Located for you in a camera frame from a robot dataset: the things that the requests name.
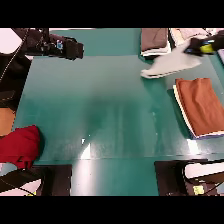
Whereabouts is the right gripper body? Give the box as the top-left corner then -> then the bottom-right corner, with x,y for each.
184,36 -> 216,57

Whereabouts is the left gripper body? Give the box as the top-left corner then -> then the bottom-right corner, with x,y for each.
63,38 -> 85,61

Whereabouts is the light grey garment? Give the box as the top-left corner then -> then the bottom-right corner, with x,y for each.
139,39 -> 203,80

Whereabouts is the heap of clothes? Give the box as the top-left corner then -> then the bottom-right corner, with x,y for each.
169,28 -> 218,47

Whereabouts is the grey-brown garment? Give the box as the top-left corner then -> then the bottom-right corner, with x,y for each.
140,28 -> 170,53

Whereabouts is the rust brown garment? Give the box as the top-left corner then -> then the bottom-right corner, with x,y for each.
175,77 -> 224,137

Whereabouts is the red garment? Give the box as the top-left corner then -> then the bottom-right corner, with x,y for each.
0,124 -> 43,170

